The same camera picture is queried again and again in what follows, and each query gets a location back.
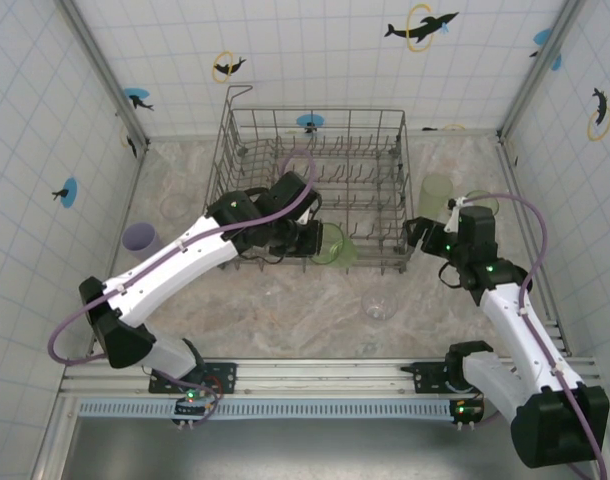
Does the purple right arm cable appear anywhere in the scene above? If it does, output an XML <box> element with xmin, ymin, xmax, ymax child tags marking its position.
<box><xmin>462</xmin><ymin>192</ymin><xmax>609</xmax><ymax>480</ymax></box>

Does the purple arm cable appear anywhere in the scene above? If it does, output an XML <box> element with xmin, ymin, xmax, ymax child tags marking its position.
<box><xmin>462</xmin><ymin>192</ymin><xmax>609</xmax><ymax>480</ymax></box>
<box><xmin>47</xmin><ymin>148</ymin><xmax>317</xmax><ymax>426</ymax></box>

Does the controller board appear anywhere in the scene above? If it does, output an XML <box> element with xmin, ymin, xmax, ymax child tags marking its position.
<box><xmin>172</xmin><ymin>387</ymin><xmax>221</xmax><ymax>432</ymax></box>
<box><xmin>449</xmin><ymin>397</ymin><xmax>486</xmax><ymax>432</ymax></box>

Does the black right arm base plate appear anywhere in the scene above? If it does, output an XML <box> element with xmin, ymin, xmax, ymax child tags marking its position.
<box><xmin>400</xmin><ymin>360</ymin><xmax>466</xmax><ymax>396</ymax></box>

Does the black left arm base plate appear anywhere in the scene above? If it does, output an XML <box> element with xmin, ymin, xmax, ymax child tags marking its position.
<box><xmin>148</xmin><ymin>360</ymin><xmax>238</xmax><ymax>396</ymax></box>

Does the right controller board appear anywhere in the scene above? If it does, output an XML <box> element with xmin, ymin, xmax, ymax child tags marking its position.
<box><xmin>449</xmin><ymin>397</ymin><xmax>486</xmax><ymax>432</ymax></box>

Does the lilac plastic cup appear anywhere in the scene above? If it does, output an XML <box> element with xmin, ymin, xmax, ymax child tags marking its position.
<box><xmin>122</xmin><ymin>222</ymin><xmax>162</xmax><ymax>261</ymax></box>

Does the blue shape sticker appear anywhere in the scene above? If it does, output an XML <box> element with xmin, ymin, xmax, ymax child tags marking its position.
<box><xmin>528</xmin><ymin>28</ymin><xmax>564</xmax><ymax>72</ymax></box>

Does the large dolphin yellow ring sticker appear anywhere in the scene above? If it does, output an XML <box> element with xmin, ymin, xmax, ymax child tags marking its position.
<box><xmin>383</xmin><ymin>3</ymin><xmax>460</xmax><ymax>54</ymax></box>

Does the left controller board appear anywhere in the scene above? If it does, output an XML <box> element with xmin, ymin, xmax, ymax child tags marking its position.
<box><xmin>172</xmin><ymin>387</ymin><xmax>221</xmax><ymax>432</ymax></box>

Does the pale blue slotted cable duct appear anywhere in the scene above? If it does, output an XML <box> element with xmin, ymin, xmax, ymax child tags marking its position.
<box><xmin>77</xmin><ymin>398</ymin><xmax>486</xmax><ymax>420</ymax></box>

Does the aluminium side rail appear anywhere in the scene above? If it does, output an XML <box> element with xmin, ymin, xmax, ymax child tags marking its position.
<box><xmin>495</xmin><ymin>134</ymin><xmax>572</xmax><ymax>357</ymax></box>

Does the upright seal yellow ring sticker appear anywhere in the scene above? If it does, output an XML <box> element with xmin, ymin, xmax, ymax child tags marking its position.
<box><xmin>586</xmin><ymin>87</ymin><xmax>610</xmax><ymax>143</ymax></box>

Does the aluminium left corner post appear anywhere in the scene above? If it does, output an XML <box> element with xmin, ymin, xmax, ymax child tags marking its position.
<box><xmin>58</xmin><ymin>0</ymin><xmax>151</xmax><ymax>151</ymax></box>

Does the clear glass cup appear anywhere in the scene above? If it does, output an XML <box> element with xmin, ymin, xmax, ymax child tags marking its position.
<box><xmin>159</xmin><ymin>193</ymin><xmax>194</xmax><ymax>221</ymax></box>
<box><xmin>360</xmin><ymin>285</ymin><xmax>399</xmax><ymax>325</ymax></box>

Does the frosted pale green cup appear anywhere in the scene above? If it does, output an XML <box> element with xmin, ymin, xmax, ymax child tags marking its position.
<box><xmin>417</xmin><ymin>173</ymin><xmax>455</xmax><ymax>222</ymax></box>

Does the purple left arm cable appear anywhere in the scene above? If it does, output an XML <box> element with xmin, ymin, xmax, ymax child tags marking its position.
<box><xmin>47</xmin><ymin>148</ymin><xmax>317</xmax><ymax>426</ymax></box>

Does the aluminium corner post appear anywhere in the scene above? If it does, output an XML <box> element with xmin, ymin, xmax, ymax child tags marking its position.
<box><xmin>495</xmin><ymin>0</ymin><xmax>586</xmax><ymax>146</ymax></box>
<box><xmin>58</xmin><ymin>0</ymin><xmax>151</xmax><ymax>151</ymax></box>

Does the seal blue circle sticker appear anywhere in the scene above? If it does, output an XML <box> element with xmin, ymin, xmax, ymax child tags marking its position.
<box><xmin>51</xmin><ymin>177</ymin><xmax>79</xmax><ymax>208</ymax></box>

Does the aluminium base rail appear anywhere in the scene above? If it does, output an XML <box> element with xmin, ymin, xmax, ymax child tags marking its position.
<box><xmin>59</xmin><ymin>357</ymin><xmax>606</xmax><ymax>399</ymax></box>

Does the grey wire dish rack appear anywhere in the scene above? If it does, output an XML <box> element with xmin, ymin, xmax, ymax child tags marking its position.
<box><xmin>203</xmin><ymin>84</ymin><xmax>416</xmax><ymax>277</ymax></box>

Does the aluminium right corner post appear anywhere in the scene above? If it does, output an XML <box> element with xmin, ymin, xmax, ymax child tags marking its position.
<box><xmin>495</xmin><ymin>0</ymin><xmax>586</xmax><ymax>146</ymax></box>

